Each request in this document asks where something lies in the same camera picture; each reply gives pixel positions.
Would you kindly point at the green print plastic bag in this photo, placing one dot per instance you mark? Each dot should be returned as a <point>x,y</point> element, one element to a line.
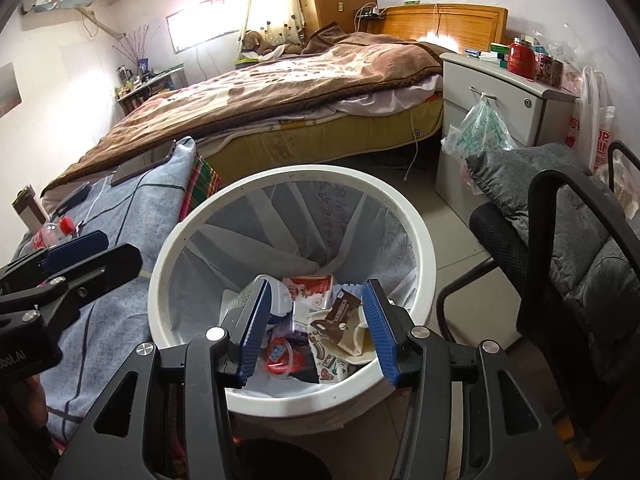
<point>480,130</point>

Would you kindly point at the grey wall plate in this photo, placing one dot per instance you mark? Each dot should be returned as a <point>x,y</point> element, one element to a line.
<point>7,90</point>

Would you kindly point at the black office chair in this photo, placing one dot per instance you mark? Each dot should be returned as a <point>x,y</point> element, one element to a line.
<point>495,225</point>

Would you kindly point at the brown white box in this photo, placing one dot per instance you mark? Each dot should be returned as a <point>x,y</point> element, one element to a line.
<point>32,210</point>

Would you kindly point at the black smartphone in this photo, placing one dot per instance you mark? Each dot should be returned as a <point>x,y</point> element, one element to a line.
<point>137,170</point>

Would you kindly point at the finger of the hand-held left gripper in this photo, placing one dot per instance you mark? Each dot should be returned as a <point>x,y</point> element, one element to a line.
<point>100,267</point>
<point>75,249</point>

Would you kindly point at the grey padded jacket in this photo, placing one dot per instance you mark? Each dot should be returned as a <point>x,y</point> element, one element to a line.
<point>575,240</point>

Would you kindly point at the white trash bin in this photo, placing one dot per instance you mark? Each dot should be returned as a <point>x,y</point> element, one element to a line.
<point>300,172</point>

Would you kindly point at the red jar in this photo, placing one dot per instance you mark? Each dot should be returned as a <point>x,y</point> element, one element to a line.
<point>521,57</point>

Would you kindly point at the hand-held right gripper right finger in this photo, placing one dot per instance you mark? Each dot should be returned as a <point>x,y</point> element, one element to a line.
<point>380,330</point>

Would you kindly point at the brown teddy bear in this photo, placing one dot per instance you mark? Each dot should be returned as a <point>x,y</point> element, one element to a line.
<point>255,42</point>

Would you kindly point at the small green white box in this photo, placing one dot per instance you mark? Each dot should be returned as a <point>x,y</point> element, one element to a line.
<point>499,49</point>

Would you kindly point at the window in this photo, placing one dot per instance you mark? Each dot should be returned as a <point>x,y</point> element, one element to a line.
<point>210,25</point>

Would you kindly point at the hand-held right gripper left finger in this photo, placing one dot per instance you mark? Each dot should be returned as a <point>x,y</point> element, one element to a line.
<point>252,330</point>

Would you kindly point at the white bin liner bag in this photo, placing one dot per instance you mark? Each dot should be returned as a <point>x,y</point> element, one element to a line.
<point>360,240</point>

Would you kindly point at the patterned curtain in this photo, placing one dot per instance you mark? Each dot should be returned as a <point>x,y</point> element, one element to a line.
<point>272,5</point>

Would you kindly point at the white bed sheet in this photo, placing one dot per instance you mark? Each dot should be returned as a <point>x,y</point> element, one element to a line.
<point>390,100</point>

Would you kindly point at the red green plaid cloth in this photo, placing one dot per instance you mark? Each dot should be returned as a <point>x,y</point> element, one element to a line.
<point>202,180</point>

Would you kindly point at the cluttered white desk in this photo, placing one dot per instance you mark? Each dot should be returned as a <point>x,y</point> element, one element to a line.
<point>155,82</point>

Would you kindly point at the yellow mattress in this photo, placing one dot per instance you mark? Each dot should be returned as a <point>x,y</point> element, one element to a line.
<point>325,135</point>

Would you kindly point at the wooden headboard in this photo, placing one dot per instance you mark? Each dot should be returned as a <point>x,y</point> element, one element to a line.
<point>465,22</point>

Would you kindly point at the white nightstand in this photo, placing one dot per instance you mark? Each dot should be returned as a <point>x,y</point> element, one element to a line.
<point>500,80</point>

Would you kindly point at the dried flower branches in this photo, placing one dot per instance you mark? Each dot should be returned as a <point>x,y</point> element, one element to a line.
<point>137,47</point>

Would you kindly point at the plastic bottle with red cap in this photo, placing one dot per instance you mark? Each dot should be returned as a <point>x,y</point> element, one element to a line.
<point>50,232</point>

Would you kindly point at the black case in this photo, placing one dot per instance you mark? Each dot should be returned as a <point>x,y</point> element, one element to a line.
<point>75,194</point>

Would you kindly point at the white power strip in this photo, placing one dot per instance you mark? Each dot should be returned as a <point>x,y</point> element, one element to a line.
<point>371,11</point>

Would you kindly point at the red tin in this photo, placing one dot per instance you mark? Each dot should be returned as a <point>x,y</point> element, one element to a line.
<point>549,70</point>

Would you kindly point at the red print white plastic bag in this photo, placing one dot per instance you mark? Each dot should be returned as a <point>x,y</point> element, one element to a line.
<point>590,120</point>

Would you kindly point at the bed with brown blanket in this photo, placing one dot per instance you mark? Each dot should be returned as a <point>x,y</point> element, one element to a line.
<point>250,90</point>

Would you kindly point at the red white packet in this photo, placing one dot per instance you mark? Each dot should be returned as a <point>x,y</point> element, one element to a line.
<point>310,287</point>

